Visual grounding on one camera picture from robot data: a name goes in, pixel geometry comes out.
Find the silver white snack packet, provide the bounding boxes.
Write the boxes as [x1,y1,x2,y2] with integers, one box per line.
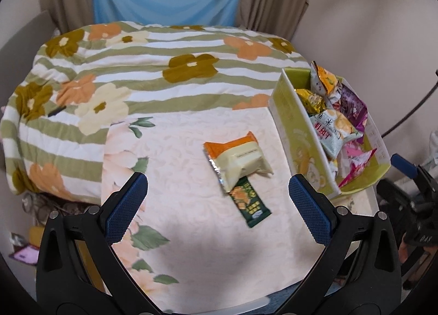
[310,109,364,160]

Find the green cardboard box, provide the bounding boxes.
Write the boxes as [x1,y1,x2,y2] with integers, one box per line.
[269,67,391,197]

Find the orange cream snack packet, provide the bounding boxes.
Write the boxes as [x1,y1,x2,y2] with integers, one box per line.
[203,131,274,194]

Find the pink striped snack packet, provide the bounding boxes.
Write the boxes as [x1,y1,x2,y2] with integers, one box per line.
[337,142,377,189]

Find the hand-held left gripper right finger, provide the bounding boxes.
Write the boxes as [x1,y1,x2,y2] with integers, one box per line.
[284,174,402,314]

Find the green snack bar packet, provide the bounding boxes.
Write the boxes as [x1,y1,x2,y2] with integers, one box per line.
[229,176,272,228]

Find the black cable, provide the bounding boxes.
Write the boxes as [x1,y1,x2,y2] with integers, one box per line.
[381,69,438,138]

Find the yellow foil snack packet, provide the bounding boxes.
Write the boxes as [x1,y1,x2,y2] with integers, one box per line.
[296,88,325,115]

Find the green striped floral blanket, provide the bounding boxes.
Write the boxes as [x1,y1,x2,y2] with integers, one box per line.
[0,21,310,204]

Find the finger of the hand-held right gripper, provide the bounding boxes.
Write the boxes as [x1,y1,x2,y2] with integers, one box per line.
[391,154,438,196]

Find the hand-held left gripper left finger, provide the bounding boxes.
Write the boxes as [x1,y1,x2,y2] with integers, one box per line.
[36,171,151,314]

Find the brown patterned bag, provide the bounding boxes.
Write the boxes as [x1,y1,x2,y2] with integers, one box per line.
[22,193,86,225]

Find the purple booklet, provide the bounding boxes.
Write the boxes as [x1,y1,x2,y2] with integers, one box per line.
[8,245,38,264]

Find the purple snack packet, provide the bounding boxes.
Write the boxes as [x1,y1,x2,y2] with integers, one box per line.
[333,84,368,138]

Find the grey padded headboard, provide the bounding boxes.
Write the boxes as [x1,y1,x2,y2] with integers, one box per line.
[0,10,57,73]

